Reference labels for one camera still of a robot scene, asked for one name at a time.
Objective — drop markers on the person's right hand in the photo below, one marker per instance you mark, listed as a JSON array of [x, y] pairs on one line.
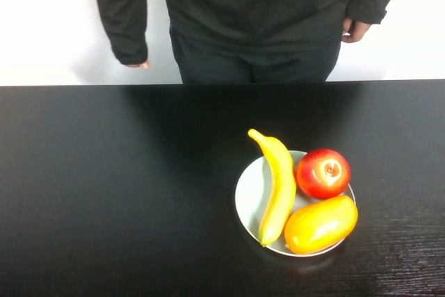
[[143, 65]]

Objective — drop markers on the black sleeved right forearm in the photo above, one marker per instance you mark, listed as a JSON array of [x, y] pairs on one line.
[[125, 15]]

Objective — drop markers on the red apple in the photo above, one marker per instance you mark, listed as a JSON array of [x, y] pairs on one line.
[[323, 175]]

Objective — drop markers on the orange mango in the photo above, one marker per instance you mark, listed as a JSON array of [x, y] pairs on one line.
[[320, 225]]

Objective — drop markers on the yellow banana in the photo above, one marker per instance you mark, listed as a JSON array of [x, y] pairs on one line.
[[278, 185]]

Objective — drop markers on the black sweatshirt torso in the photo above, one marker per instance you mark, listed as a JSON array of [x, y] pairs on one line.
[[257, 1]]

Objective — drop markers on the person's left hand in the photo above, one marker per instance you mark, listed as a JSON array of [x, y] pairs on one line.
[[354, 31]]

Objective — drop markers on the black trousers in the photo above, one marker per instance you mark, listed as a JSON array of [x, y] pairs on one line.
[[253, 64]]

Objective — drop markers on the white round plate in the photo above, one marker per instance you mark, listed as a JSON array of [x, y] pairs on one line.
[[250, 192]]

